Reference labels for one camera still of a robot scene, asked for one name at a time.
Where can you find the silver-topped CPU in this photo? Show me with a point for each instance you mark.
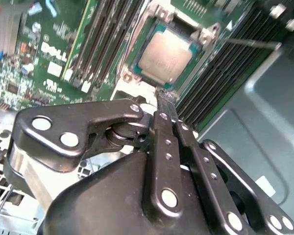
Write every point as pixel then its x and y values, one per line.
pixel 166 54

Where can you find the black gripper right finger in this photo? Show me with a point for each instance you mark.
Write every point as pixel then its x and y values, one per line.
pixel 210 176

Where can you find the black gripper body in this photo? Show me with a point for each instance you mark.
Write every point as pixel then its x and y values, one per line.
pixel 100 210

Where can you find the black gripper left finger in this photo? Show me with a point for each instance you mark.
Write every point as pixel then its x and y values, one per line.
pixel 51 142

